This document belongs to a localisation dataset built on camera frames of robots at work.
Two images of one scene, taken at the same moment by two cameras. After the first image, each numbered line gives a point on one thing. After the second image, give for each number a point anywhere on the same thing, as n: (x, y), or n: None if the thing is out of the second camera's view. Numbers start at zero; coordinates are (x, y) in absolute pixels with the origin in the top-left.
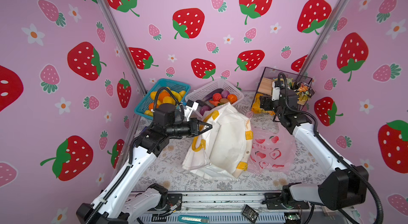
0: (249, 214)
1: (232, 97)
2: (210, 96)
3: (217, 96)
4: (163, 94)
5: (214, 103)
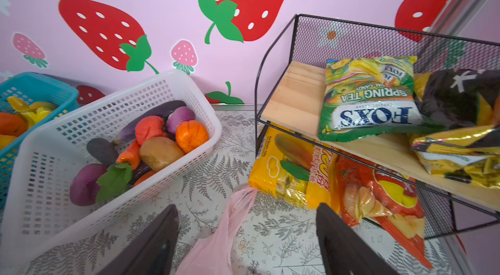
0: None
1: (190, 134)
2: (128, 133)
3: (148, 128)
4: (12, 125)
5: (130, 155)
